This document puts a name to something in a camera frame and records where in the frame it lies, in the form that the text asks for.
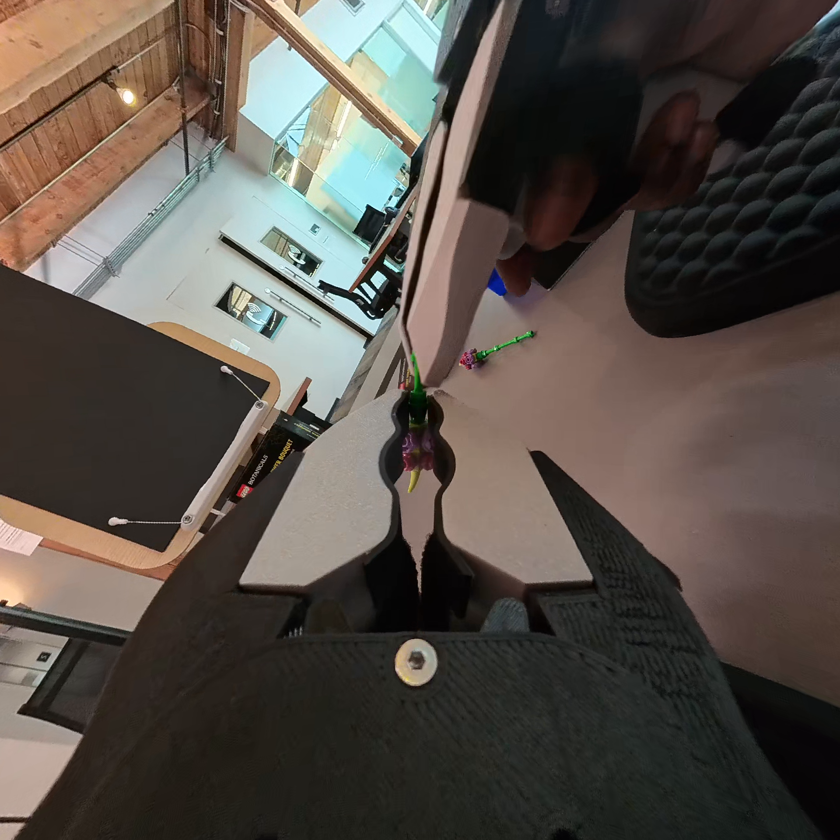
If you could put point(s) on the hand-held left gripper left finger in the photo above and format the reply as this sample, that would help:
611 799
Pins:
328 525

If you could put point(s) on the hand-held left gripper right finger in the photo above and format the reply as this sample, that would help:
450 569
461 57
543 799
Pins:
505 525

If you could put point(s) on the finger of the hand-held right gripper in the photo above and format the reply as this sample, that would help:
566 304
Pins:
453 275
476 85

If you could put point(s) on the purple toy flower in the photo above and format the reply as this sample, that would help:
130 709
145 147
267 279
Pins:
469 359
418 446

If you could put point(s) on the long wooden office desk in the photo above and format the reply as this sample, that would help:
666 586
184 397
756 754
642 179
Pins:
394 229

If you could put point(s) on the grey desk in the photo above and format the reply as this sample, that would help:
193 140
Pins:
656 459

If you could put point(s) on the person's right hand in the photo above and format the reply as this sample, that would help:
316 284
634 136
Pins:
564 203

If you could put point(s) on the large blue storage bin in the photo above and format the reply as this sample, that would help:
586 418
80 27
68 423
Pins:
499 283

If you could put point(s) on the black flower set box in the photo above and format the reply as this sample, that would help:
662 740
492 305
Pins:
275 453

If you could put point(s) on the black office chair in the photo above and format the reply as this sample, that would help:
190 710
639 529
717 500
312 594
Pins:
371 223
358 298

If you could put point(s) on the black wood-framed board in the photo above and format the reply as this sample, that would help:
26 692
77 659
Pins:
98 394

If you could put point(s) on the white paper note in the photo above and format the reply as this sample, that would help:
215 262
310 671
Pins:
19 538

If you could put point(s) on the ceiling spot lamp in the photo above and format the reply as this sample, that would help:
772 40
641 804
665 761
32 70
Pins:
127 96

